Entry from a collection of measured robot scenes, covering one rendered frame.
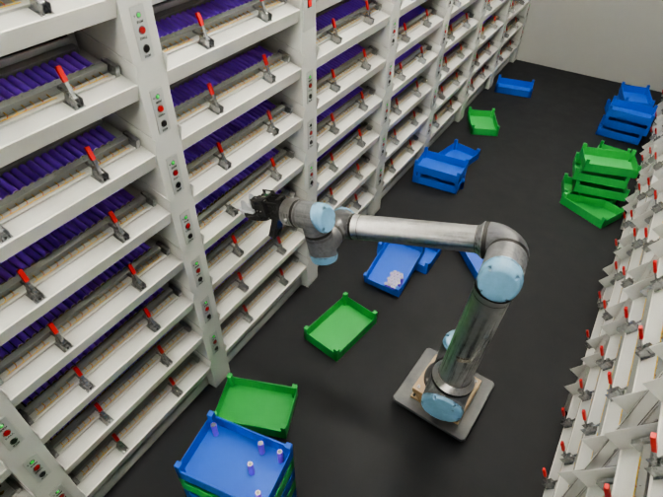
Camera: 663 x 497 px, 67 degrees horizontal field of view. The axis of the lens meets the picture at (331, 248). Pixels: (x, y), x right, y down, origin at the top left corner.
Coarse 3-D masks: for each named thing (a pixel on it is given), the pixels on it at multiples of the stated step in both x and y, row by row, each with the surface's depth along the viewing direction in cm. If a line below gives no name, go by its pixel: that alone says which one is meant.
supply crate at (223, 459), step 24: (240, 432) 165; (192, 456) 160; (216, 456) 160; (240, 456) 160; (264, 456) 160; (288, 456) 155; (192, 480) 152; (216, 480) 154; (240, 480) 154; (264, 480) 154
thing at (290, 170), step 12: (288, 144) 206; (288, 156) 208; (300, 156) 207; (276, 168) 202; (288, 168) 204; (300, 168) 207; (264, 180) 196; (288, 180) 204; (240, 192) 189; (252, 192) 190; (228, 204) 184; (240, 204) 185; (228, 216) 180; (240, 216) 183; (204, 228) 174; (216, 228) 176; (228, 228) 180; (204, 240) 171; (216, 240) 177
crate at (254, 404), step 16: (240, 384) 215; (256, 384) 213; (272, 384) 210; (224, 400) 210; (240, 400) 210; (256, 400) 210; (272, 400) 210; (288, 400) 210; (224, 416) 205; (240, 416) 205; (256, 416) 205; (272, 416) 205; (288, 416) 205; (272, 432) 197
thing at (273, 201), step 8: (264, 192) 168; (272, 192) 167; (256, 200) 164; (264, 200) 165; (272, 200) 165; (280, 200) 165; (256, 208) 167; (264, 208) 165; (272, 208) 165; (264, 216) 166
